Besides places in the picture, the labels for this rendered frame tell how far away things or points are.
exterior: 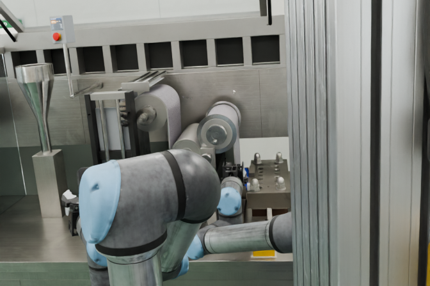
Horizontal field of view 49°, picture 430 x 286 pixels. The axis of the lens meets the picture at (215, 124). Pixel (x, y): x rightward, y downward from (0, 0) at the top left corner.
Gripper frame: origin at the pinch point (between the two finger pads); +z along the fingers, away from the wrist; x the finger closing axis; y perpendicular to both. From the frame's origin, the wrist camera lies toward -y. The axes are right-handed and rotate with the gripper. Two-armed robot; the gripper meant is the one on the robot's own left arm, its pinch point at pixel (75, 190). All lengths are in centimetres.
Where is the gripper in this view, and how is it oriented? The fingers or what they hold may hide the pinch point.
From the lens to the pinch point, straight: 134.7
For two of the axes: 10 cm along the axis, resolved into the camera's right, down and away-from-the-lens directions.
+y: -0.5, 9.8, 1.7
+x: 8.9, -0.3, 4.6
